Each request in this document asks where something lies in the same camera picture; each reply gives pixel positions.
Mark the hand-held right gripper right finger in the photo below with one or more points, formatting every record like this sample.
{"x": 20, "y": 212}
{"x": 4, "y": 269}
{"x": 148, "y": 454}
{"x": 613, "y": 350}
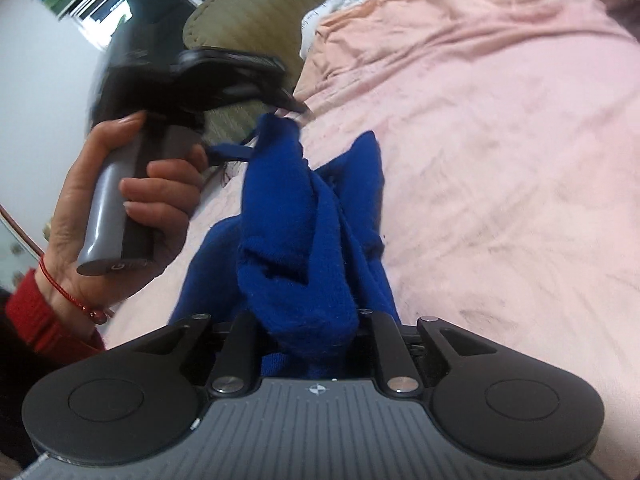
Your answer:
{"x": 386, "y": 347}

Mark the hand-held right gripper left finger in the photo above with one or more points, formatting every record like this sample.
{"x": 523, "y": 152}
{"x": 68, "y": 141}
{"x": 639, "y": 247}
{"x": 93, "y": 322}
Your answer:
{"x": 243, "y": 342}

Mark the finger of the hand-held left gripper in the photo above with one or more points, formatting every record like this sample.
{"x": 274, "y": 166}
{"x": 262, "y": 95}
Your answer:
{"x": 292, "y": 102}

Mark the blue knit sweater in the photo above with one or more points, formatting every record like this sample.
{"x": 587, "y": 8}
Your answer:
{"x": 295, "y": 240}

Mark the person's left forearm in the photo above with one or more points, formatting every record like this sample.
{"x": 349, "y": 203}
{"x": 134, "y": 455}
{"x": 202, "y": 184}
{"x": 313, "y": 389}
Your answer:
{"x": 35, "y": 310}

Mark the person's left hand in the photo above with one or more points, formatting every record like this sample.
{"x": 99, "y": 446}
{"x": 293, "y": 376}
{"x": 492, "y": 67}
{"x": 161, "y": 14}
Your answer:
{"x": 65, "y": 220}

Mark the olive quilted headboard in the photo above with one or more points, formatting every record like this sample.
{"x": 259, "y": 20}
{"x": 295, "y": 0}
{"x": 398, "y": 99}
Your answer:
{"x": 260, "y": 20}

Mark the white crumpled quilt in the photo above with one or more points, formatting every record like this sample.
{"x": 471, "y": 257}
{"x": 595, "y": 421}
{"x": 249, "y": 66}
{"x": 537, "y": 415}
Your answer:
{"x": 330, "y": 15}

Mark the brown framed mirror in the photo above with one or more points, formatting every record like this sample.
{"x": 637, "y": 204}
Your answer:
{"x": 20, "y": 240}

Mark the pink blanket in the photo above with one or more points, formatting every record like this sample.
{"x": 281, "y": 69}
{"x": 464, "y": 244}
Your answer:
{"x": 500, "y": 160}

